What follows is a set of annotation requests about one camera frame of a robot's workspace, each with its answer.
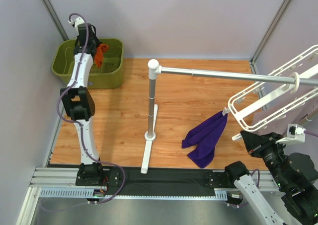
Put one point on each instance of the green plastic laundry basket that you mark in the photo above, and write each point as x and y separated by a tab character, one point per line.
109	75

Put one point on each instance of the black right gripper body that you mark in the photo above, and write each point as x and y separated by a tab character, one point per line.
254	145

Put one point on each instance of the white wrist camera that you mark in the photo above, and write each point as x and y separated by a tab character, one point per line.
295	135
77	21

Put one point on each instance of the orange sock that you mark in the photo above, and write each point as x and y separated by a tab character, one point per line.
99	57

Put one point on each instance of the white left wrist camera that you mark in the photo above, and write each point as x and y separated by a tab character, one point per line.
77	21

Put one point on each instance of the white and grey drying rack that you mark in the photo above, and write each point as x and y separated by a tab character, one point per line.
155	69

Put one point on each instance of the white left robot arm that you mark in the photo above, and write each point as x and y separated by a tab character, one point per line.
80	107

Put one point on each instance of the beige rack pole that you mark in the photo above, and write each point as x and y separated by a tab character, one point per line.
308	119

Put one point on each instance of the white clip sock hanger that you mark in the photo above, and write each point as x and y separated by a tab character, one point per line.
287	87

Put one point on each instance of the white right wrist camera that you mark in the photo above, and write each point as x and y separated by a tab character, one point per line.
295	135

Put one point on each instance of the aluminium mounting rail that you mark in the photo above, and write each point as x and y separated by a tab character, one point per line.
61	182

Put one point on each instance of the pale lilac hanging cloth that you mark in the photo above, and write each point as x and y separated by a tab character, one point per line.
280	124

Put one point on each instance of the purple cloth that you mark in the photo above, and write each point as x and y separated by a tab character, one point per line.
205	137

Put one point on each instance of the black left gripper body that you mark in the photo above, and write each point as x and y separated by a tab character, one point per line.
93	45

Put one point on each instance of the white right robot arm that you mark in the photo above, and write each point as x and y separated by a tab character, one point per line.
292	175

